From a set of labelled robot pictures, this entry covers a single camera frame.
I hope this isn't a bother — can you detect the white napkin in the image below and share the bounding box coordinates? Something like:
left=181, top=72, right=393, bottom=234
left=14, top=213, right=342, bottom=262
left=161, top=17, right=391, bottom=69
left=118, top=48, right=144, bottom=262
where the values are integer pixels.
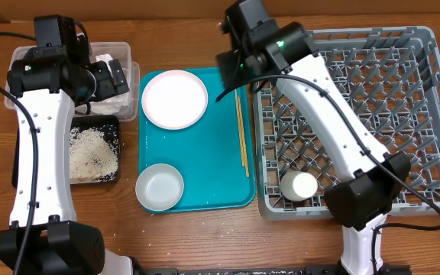
left=90, top=53, right=135, bottom=120

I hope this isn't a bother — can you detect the large white plate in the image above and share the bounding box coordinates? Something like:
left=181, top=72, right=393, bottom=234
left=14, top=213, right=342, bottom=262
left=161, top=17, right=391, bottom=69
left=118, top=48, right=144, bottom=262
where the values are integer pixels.
left=141, top=70, right=209, bottom=130

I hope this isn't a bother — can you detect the wooden chopstick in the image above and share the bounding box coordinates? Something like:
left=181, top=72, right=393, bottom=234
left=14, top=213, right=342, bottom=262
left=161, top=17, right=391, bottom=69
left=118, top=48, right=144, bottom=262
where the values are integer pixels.
left=235, top=89, right=245, bottom=167
left=236, top=95, right=250, bottom=178

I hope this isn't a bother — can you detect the grey shallow bowl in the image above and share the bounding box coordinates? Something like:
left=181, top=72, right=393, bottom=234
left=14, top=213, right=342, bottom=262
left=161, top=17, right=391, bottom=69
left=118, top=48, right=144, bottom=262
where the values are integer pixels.
left=135, top=163, right=184, bottom=212

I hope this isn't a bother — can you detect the white paper cup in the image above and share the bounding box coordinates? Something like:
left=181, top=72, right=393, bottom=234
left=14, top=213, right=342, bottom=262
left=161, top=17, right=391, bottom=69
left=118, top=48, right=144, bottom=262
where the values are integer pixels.
left=280, top=171, right=318, bottom=202

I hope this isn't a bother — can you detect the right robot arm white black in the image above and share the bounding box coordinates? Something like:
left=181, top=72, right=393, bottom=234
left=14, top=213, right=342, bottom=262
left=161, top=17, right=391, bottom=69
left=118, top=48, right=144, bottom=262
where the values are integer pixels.
left=217, top=0, right=411, bottom=274

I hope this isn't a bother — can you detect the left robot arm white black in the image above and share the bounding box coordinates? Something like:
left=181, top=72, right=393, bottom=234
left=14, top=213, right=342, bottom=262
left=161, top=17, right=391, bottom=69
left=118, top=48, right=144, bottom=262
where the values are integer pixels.
left=0, top=15, right=141, bottom=274

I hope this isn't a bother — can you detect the clear plastic waste bin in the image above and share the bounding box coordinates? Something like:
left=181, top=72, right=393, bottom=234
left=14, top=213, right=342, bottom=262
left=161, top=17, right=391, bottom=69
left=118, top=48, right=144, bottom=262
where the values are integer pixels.
left=7, top=41, right=130, bottom=123

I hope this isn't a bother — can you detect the black waste tray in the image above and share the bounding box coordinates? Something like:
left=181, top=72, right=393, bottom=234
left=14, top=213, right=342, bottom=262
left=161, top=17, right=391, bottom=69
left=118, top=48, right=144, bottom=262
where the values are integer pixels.
left=70, top=115, right=120, bottom=184

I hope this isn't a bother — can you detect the grey dishwasher rack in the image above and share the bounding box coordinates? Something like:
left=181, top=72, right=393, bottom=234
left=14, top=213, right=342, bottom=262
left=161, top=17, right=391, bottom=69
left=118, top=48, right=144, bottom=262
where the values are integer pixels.
left=253, top=26, right=440, bottom=220

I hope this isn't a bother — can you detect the pile of rice grains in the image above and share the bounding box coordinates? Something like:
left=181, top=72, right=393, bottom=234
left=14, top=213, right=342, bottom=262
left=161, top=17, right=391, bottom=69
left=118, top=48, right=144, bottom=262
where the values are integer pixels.
left=70, top=127, right=118, bottom=184

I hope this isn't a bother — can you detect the teal serving tray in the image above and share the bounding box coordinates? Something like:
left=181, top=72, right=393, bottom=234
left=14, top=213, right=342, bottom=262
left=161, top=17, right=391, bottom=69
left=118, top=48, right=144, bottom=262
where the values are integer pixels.
left=138, top=67, right=256, bottom=212

